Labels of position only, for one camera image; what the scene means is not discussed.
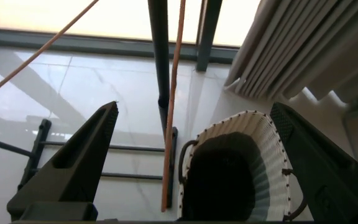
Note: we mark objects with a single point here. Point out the grey curtain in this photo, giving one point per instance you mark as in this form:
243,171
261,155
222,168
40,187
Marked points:
291,46

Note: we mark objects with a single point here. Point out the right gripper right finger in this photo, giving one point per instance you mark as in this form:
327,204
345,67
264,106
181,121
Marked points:
309,174

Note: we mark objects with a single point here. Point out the white laundry basket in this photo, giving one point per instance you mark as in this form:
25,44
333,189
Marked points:
272,149

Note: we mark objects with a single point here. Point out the window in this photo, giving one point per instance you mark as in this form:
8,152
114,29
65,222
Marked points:
73,15

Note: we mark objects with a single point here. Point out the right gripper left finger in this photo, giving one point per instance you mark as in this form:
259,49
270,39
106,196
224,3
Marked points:
73,183

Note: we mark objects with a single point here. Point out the black garment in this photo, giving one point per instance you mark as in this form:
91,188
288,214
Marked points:
219,186

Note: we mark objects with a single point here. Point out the black clothes rack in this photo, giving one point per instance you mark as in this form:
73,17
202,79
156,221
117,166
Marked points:
160,46

